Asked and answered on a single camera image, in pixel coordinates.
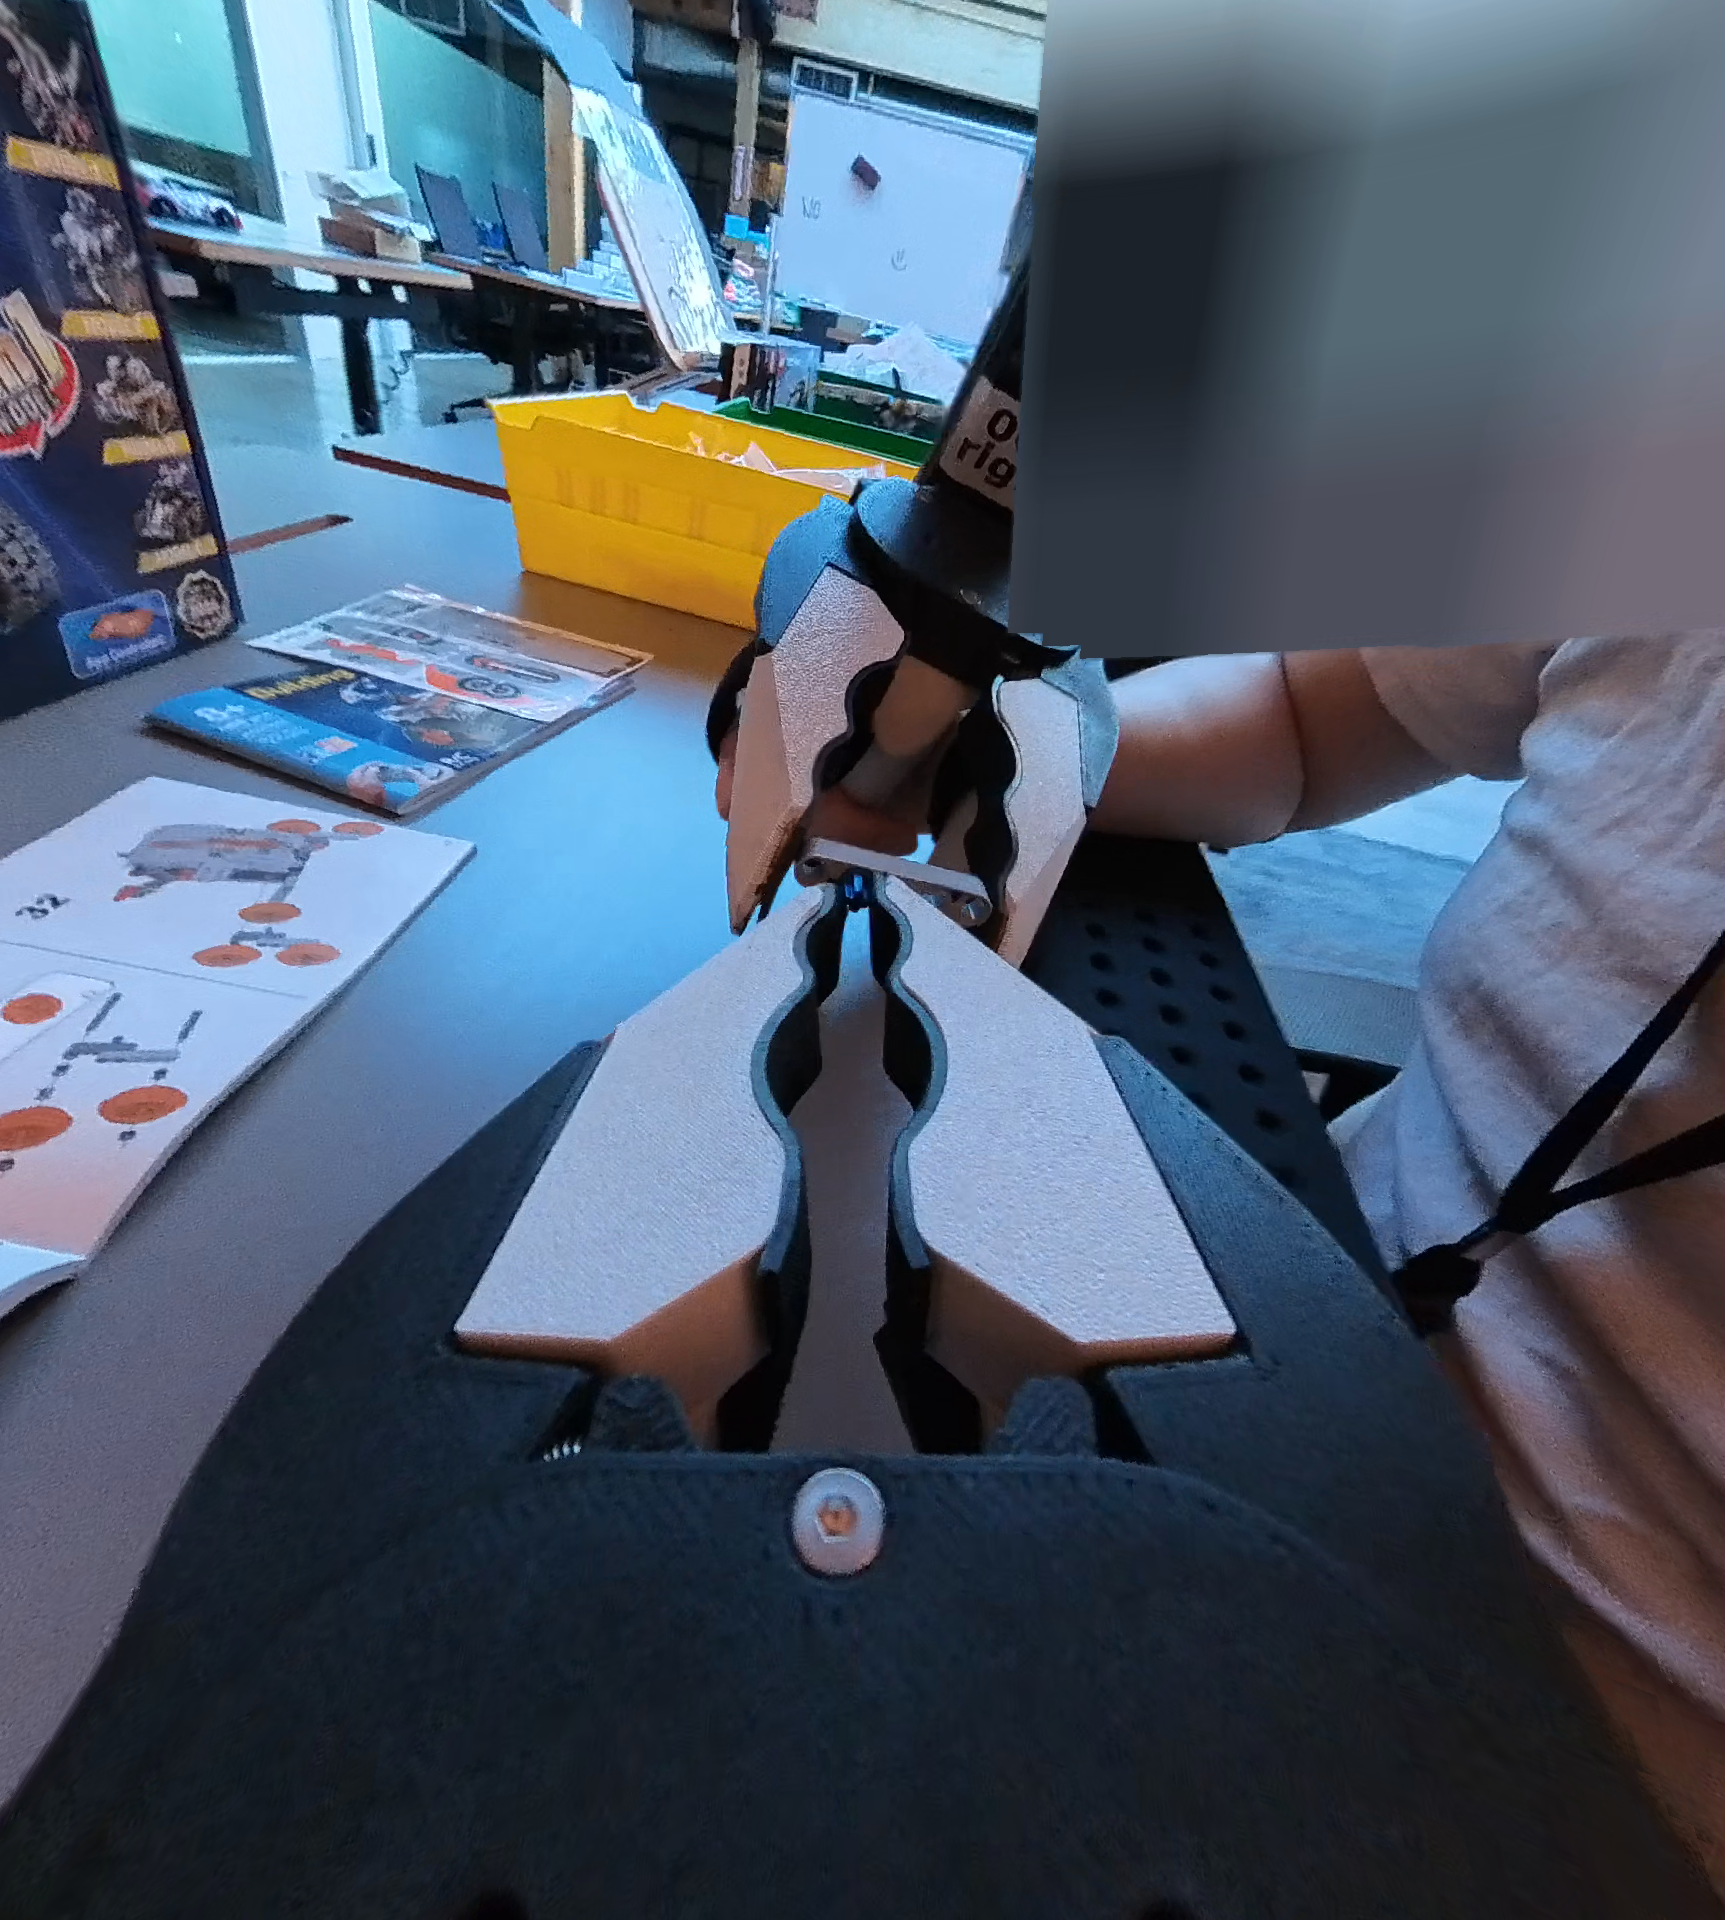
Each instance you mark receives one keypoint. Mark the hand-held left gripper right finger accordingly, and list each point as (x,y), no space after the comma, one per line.
(1069,1198)

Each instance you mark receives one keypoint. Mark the green storage bin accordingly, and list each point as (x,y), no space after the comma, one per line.
(861,420)

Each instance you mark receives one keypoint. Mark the person's right hand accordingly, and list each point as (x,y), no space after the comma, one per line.
(875,826)

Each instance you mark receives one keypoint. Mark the blue toy box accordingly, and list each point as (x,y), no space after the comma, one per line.
(21,492)

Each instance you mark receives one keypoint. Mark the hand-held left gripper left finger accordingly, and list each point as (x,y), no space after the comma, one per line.
(619,1198)

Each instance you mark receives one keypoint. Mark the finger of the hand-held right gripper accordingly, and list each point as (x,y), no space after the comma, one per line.
(1049,780)
(804,709)

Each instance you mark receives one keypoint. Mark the leaning cardboard board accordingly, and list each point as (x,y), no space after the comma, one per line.
(662,240)

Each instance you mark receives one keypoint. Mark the sticker sheet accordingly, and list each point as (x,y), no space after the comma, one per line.
(471,662)

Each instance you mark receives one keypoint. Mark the yellow storage bin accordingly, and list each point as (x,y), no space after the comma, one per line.
(619,512)

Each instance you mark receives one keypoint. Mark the clear plastic bags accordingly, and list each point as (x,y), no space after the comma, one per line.
(787,458)

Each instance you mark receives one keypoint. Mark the person's right forearm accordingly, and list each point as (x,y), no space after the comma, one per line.
(1222,748)

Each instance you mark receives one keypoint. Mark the person's white t-shirt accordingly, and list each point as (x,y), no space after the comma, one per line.
(1625,1050)

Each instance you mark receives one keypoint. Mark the white toy car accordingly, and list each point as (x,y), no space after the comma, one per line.
(190,203)

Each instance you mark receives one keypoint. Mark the whiteboard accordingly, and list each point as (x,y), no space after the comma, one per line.
(922,240)

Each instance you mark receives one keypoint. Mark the open instruction booklet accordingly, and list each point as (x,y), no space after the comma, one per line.
(281,899)

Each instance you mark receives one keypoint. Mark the black perforated chair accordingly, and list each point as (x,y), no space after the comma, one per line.
(1164,974)

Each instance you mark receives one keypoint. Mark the blue manual booklet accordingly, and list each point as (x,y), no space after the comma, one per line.
(322,733)

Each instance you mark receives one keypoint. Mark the dark laptop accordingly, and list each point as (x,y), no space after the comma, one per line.
(448,210)
(526,227)

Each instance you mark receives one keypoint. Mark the grey desk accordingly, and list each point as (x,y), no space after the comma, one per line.
(536,899)

